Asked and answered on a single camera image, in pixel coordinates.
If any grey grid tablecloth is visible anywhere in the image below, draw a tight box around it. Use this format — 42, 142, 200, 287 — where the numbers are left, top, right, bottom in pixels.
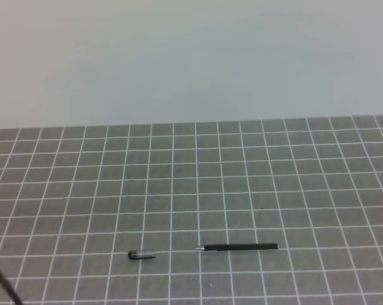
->
0, 116, 383, 304

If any thin black cable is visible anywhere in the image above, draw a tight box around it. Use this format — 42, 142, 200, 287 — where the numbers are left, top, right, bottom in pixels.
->
0, 254, 24, 305

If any black pen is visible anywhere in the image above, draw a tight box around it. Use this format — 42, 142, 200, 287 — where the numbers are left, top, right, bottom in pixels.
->
195, 243, 279, 252

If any translucent grey pen cap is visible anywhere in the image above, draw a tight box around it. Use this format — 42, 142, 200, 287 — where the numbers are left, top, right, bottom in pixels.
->
128, 250, 156, 261

